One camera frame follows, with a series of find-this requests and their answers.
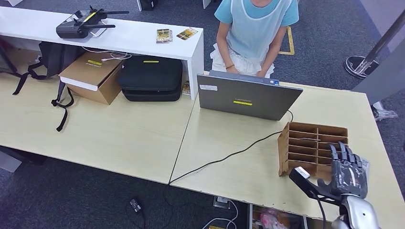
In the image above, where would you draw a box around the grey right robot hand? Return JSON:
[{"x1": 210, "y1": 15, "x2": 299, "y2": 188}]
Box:
[{"x1": 317, "y1": 142, "x2": 370, "y2": 198}]

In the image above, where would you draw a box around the yellow patterned ID card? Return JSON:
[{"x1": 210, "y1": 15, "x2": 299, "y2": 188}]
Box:
[{"x1": 176, "y1": 28, "x2": 199, "y2": 41}]

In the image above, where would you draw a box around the person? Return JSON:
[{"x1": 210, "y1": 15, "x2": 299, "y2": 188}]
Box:
[{"x1": 210, "y1": 0, "x2": 299, "y2": 79}]

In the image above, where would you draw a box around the wooden card slot organizer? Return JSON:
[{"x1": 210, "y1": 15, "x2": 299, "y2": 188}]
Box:
[{"x1": 277, "y1": 121, "x2": 349, "y2": 182}]

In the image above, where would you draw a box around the grey laptop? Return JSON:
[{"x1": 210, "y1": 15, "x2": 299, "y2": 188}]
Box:
[{"x1": 196, "y1": 70, "x2": 304, "y2": 121}]

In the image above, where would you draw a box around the clear plastic bag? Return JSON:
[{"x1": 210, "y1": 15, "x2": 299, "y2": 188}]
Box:
[{"x1": 373, "y1": 101, "x2": 399, "y2": 121}]

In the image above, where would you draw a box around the stack of patterned cards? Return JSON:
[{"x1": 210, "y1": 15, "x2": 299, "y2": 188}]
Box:
[{"x1": 155, "y1": 28, "x2": 173, "y2": 44}]

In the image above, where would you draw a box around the black zip case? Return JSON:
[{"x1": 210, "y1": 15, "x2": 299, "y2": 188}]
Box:
[{"x1": 117, "y1": 55, "x2": 183, "y2": 103}]

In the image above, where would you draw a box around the pink plastic bag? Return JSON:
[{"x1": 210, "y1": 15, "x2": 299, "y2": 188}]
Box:
[{"x1": 257, "y1": 208, "x2": 290, "y2": 229}]

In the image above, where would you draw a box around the silver stanchion with round base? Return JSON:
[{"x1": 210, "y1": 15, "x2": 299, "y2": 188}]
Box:
[{"x1": 344, "y1": 9, "x2": 405, "y2": 80}]

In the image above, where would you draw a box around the grey partition panel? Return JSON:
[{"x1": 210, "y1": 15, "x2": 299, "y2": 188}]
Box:
[{"x1": 352, "y1": 38, "x2": 405, "y2": 106}]

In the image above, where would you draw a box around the white desk shelf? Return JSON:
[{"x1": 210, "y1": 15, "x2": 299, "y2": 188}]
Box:
[{"x1": 0, "y1": 6, "x2": 205, "y2": 101}]

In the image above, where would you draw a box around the floor power strip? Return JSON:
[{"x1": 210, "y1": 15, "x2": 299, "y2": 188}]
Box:
[{"x1": 213, "y1": 196, "x2": 231, "y2": 209}]

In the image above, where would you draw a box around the brown cardboard box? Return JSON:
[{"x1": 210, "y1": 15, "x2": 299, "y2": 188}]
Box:
[{"x1": 58, "y1": 51, "x2": 125, "y2": 105}]

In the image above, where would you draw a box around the small black adapter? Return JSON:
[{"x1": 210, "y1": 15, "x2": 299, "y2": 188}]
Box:
[{"x1": 129, "y1": 198, "x2": 142, "y2": 213}]

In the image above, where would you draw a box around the black remote controller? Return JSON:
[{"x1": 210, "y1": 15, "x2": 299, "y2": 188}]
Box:
[{"x1": 55, "y1": 5, "x2": 130, "y2": 40}]

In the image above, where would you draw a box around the black backpack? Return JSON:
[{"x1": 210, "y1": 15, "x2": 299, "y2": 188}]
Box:
[{"x1": 12, "y1": 42, "x2": 85, "y2": 133}]

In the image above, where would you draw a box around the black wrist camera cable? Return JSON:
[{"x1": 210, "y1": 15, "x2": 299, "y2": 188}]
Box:
[{"x1": 316, "y1": 199, "x2": 327, "y2": 229}]

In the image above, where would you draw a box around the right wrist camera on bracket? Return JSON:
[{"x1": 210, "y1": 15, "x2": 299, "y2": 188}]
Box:
[{"x1": 288, "y1": 167, "x2": 344, "y2": 206}]

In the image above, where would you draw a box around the black laptop power cable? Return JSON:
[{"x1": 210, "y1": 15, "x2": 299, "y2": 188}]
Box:
[{"x1": 168, "y1": 110, "x2": 294, "y2": 185}]

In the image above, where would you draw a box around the white cable under shelf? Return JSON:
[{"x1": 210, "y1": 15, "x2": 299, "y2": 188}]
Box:
[{"x1": 81, "y1": 46, "x2": 132, "y2": 62}]

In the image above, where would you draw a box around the white floor cable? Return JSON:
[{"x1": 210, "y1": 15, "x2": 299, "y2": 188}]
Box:
[{"x1": 201, "y1": 200, "x2": 238, "y2": 229}]

